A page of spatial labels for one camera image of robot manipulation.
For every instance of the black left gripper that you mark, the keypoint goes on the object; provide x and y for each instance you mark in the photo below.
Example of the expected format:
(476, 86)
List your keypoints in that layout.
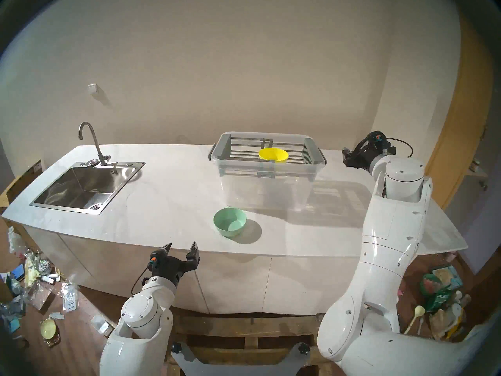
(174, 270)

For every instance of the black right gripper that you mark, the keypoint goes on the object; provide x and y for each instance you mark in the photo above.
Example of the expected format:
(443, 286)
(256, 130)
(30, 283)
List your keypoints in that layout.
(366, 156)

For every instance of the mint green bowl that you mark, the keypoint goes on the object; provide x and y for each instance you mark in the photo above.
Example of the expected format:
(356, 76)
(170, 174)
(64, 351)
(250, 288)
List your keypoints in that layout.
(230, 222)

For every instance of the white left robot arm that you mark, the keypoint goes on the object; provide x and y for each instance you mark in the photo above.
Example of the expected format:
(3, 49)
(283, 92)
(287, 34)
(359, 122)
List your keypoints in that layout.
(141, 316)

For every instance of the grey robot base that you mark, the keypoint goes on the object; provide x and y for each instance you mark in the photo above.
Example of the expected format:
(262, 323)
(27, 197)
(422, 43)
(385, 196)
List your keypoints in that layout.
(235, 369)

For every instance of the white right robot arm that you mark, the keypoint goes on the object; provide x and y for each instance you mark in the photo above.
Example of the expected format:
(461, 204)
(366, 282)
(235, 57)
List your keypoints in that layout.
(391, 242)

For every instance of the grey metal drying rack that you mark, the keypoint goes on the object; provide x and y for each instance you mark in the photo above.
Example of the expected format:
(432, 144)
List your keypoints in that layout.
(242, 148)

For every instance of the white counter cabinet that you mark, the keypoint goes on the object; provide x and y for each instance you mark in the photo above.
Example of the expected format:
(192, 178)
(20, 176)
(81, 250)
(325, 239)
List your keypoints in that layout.
(235, 281)

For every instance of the clear plastic storage box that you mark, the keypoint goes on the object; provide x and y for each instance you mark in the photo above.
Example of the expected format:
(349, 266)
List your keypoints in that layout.
(266, 191)

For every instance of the black base knob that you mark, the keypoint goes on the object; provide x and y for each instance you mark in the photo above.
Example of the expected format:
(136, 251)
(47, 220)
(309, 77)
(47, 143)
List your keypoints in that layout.
(176, 347)
(304, 348)

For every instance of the stainless steel sink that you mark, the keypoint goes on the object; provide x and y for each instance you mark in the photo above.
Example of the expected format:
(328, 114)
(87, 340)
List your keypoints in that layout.
(84, 185)

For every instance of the clear bag with label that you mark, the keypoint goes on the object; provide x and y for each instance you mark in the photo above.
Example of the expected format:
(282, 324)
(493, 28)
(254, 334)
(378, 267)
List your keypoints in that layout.
(69, 297)

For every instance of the small dark jar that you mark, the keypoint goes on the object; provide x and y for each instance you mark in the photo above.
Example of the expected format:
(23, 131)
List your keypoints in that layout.
(474, 166)

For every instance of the white net ball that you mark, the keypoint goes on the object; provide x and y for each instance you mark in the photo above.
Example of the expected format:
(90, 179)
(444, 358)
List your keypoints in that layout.
(45, 265)

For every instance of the chrome gooseneck faucet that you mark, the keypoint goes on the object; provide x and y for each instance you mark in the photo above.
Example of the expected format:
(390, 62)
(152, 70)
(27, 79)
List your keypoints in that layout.
(97, 144)

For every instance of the white label card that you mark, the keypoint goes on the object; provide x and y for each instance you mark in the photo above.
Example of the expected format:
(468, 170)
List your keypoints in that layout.
(56, 316)

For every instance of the small pink cup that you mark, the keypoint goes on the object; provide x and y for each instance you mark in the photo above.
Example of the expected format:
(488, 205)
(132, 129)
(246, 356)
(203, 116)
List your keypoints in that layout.
(451, 256)

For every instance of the crumpled clear bag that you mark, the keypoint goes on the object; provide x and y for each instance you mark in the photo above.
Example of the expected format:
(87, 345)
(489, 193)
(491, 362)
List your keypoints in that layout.
(40, 295)

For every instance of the yellow snack bag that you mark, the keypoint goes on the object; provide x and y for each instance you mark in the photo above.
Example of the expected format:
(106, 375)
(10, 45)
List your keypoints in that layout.
(32, 271)

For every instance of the teal food tray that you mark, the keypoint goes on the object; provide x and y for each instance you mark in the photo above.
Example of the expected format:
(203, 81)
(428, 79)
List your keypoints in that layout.
(446, 276)

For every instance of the blue flat packet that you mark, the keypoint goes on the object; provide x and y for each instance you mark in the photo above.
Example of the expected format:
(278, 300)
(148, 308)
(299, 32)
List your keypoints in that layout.
(18, 271)

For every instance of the green snack bag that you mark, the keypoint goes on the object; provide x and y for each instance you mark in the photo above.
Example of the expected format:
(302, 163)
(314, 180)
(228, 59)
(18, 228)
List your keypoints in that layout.
(436, 295)

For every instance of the white plastic bag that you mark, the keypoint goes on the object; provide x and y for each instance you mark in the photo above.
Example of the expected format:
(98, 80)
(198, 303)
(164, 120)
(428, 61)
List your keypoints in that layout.
(15, 242)

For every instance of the cream wooden spoon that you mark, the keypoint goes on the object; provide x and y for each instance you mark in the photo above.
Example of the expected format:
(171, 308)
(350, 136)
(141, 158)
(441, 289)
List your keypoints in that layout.
(418, 311)

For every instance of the brown cardboard box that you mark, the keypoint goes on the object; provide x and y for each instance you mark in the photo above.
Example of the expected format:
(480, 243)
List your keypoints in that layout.
(21, 183)

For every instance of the teal small box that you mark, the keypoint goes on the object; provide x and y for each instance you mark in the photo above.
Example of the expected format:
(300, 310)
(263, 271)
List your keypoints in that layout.
(14, 324)

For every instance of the small white spoon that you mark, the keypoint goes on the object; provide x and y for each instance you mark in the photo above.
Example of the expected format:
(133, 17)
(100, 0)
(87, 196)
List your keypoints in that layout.
(420, 325)

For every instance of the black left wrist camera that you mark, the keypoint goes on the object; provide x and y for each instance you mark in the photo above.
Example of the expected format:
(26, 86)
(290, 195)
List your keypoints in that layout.
(154, 258)

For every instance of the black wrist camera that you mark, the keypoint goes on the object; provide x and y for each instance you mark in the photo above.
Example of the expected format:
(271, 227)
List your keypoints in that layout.
(154, 258)
(376, 137)

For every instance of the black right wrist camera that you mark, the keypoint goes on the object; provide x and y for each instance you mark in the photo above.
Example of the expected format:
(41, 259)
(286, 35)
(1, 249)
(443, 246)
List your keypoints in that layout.
(376, 137)

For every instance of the wooden door frame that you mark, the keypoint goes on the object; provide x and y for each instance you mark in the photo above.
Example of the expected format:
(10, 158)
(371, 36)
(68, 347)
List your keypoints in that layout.
(458, 144)

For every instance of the wooden wall shelf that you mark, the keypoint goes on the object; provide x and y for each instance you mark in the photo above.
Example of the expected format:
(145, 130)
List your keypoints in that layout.
(477, 173)

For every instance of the white wall switch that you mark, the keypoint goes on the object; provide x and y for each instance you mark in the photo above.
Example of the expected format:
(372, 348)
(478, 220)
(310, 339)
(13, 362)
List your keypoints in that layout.
(92, 88)

